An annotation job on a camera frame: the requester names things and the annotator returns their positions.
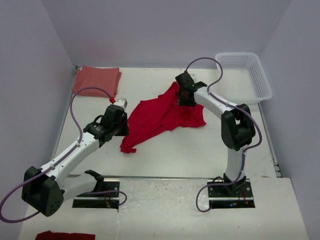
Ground bright red t shirt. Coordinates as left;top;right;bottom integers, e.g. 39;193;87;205
120;82;206;154

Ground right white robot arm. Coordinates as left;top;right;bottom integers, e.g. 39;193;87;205
175;71;256;197

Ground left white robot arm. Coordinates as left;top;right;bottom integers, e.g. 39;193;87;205
21;99;129;217

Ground folded pink t shirt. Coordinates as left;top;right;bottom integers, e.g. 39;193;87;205
72;65;122;98

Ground white plastic basket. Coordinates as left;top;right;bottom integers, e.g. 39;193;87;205
215;52;273;105

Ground dark red cloth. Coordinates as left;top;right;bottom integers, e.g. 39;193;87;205
35;231;96;240

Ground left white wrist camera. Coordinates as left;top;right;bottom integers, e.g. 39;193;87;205
109;97;128;110

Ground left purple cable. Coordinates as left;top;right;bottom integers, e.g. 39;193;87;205
0;86;128;223

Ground purple cable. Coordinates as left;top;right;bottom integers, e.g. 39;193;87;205
196;57;263;213
0;86;128;223

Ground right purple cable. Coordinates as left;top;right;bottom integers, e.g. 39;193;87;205
196;57;263;213

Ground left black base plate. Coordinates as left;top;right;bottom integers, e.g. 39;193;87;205
72;180;120;210

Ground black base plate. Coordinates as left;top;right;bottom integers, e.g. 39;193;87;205
207;177;256;209
72;180;120;210

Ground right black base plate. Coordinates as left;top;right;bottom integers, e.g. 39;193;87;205
207;177;256;209

